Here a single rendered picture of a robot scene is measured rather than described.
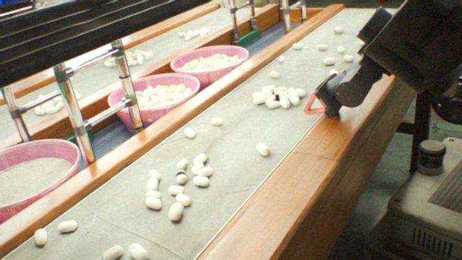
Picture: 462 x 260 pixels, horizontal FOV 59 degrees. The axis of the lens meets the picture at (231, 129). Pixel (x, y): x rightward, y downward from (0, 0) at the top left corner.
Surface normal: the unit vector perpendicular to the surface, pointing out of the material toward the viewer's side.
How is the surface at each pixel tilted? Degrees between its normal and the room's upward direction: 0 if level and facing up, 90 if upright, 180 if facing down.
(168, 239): 0
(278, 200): 0
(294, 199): 0
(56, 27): 58
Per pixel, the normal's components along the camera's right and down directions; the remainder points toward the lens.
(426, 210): -0.15, -0.86
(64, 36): 0.64, -0.33
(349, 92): -0.51, 0.51
